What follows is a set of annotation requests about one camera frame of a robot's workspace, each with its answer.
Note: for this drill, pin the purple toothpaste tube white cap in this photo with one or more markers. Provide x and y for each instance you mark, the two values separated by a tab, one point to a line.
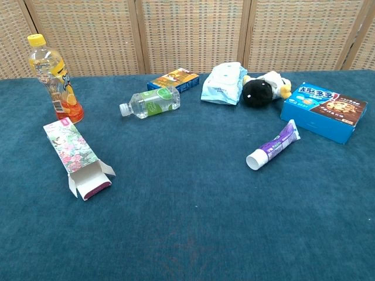
275	145

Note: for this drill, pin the floral carton box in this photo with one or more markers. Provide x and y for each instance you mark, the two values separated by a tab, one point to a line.
73	146

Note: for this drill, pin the clear water bottle green label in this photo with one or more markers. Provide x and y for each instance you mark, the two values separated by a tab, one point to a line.
152	102

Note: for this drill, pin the orange and blue snack box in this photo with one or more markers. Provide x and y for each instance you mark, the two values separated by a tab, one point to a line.
175	78

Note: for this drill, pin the black white plush toy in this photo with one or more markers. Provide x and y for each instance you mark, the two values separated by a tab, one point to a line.
259	92

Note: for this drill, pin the orange juice bottle yellow cap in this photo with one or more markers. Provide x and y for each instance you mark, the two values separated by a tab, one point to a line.
63	87

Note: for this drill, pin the blue chocolate cookie box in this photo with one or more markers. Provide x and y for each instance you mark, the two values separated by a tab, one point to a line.
322	112

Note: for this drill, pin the light blue wet wipes pack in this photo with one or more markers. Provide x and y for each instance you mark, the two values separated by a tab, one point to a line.
221	85

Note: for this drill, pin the blue velvet table cloth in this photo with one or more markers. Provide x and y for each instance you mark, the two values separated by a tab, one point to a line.
187	210

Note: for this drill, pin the wicker folding screen panel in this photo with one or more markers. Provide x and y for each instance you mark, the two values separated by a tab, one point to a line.
88	35
366	52
301	35
10	41
193	35

